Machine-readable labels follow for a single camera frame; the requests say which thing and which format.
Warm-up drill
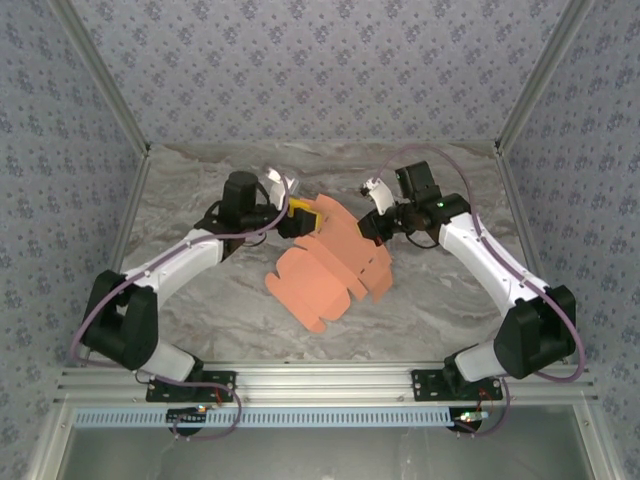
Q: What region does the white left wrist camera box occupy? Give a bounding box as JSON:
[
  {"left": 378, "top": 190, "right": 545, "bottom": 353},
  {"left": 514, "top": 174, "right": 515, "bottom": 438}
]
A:
[{"left": 262, "top": 168, "right": 301, "bottom": 209}]

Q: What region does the aluminium frame leg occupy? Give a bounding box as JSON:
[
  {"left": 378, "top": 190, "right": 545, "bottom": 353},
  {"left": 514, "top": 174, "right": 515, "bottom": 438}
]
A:
[
  {"left": 27, "top": 405, "right": 76, "bottom": 480},
  {"left": 572, "top": 403, "right": 619, "bottom": 480}
]

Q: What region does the small circuit board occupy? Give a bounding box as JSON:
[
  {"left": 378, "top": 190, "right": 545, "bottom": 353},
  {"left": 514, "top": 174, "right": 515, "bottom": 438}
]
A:
[
  {"left": 167, "top": 405, "right": 209, "bottom": 426},
  {"left": 452, "top": 407, "right": 489, "bottom": 431}
]

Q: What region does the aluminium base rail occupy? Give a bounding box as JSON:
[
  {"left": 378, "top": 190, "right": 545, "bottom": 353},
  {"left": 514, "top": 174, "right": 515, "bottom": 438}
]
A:
[{"left": 52, "top": 362, "right": 599, "bottom": 406}]

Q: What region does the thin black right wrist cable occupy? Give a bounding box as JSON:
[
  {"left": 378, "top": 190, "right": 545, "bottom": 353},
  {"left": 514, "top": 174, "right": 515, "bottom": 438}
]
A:
[{"left": 403, "top": 232, "right": 447, "bottom": 250}]

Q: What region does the aluminium table side rail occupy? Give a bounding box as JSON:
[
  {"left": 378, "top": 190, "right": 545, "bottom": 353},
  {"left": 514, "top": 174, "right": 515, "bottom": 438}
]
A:
[
  {"left": 495, "top": 147, "right": 549, "bottom": 289},
  {"left": 105, "top": 148, "right": 154, "bottom": 281}
]

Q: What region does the grey metal panel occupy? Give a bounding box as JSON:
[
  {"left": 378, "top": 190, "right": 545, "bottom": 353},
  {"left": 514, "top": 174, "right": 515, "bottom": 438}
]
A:
[{"left": 62, "top": 405, "right": 596, "bottom": 480}]

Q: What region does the aluminium frame post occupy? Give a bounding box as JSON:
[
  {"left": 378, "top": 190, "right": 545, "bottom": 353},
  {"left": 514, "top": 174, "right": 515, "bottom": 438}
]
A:
[
  {"left": 493, "top": 0, "right": 599, "bottom": 156},
  {"left": 49, "top": 0, "right": 153, "bottom": 157}
]

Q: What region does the slotted grey cable duct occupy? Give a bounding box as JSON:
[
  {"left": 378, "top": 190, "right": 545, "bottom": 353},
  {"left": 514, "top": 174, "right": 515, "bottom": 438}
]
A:
[{"left": 72, "top": 410, "right": 464, "bottom": 429}]

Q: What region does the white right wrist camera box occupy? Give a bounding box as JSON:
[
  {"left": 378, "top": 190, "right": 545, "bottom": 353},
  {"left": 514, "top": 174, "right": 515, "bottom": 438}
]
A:
[{"left": 360, "top": 177, "right": 397, "bottom": 217}]

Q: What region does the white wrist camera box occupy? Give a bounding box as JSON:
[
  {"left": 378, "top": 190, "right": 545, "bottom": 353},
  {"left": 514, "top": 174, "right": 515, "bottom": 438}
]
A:
[
  {"left": 360, "top": 177, "right": 397, "bottom": 217},
  {"left": 262, "top": 168, "right": 301, "bottom": 209}
]

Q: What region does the salmon paper box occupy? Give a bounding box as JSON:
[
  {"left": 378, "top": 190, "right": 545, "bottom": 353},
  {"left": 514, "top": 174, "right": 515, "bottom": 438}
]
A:
[{"left": 263, "top": 193, "right": 396, "bottom": 335}]

